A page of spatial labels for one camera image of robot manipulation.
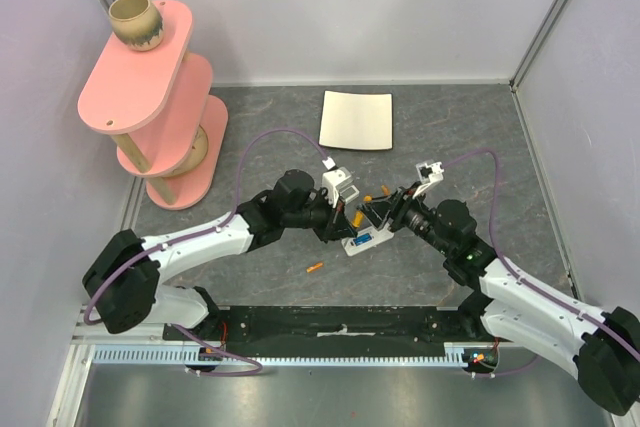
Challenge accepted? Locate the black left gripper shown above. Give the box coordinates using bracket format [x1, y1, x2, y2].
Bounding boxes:
[283, 187, 356, 244]

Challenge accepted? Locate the small white box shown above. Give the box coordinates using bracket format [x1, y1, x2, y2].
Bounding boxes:
[341, 226, 394, 257]

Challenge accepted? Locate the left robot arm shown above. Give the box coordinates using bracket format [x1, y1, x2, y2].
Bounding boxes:
[82, 168, 359, 340]

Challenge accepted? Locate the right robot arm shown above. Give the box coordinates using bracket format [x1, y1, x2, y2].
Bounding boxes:
[344, 189, 639, 416]

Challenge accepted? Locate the blue battery in box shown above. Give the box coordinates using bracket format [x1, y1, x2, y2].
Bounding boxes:
[352, 233, 373, 247]

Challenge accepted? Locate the white square plate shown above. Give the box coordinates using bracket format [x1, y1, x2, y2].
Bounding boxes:
[319, 91, 393, 151]

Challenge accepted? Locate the beige cup on lower shelf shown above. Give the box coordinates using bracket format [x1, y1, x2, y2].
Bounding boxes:
[174, 125, 209, 175]

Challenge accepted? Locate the pink three tier shelf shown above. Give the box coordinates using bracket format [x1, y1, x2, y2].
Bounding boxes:
[77, 0, 228, 210]

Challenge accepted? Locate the beige ceramic mug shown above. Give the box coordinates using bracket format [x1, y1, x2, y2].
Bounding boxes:
[108, 0, 164, 52]

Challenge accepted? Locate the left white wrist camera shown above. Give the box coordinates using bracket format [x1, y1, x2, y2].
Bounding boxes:
[321, 157, 360, 208]

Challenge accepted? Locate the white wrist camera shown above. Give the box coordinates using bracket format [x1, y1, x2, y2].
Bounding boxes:
[413, 161, 444, 198]
[321, 157, 360, 208]

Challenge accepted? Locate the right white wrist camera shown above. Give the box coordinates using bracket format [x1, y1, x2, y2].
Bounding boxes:
[413, 161, 444, 198]

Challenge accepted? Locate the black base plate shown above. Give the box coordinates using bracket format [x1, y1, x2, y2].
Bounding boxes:
[192, 306, 494, 357]

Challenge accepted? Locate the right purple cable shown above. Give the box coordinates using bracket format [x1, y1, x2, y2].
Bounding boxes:
[442, 148, 640, 381]

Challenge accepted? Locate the purple cable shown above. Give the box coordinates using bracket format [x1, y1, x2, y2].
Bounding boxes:
[83, 128, 336, 377]
[442, 148, 640, 381]

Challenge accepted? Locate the light blue cable duct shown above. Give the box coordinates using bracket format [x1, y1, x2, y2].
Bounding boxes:
[92, 344, 495, 368]

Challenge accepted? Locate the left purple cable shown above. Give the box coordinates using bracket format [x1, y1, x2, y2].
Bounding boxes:
[83, 128, 336, 377]

